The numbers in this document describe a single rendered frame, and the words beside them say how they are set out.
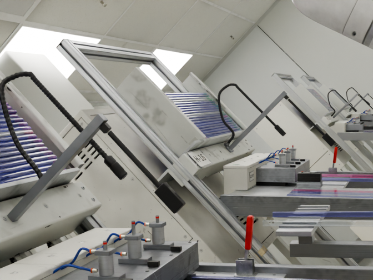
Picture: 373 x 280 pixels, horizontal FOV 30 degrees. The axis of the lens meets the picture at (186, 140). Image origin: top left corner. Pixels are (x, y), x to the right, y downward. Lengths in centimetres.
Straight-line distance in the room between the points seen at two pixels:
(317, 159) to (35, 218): 452
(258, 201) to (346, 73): 667
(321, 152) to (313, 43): 331
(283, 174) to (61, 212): 121
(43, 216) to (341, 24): 59
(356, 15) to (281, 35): 771
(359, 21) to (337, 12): 4
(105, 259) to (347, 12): 51
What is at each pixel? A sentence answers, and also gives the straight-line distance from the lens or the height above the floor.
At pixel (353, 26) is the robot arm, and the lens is 110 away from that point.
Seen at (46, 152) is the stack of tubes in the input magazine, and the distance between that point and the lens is 135.
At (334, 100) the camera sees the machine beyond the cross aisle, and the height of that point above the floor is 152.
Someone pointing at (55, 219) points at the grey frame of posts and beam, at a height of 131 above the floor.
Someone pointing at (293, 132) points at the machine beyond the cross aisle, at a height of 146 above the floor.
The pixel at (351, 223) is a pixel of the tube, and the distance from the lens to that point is 142.
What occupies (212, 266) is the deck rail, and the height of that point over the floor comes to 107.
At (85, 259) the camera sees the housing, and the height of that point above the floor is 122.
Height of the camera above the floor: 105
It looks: 10 degrees up
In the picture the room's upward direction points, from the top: 44 degrees counter-clockwise
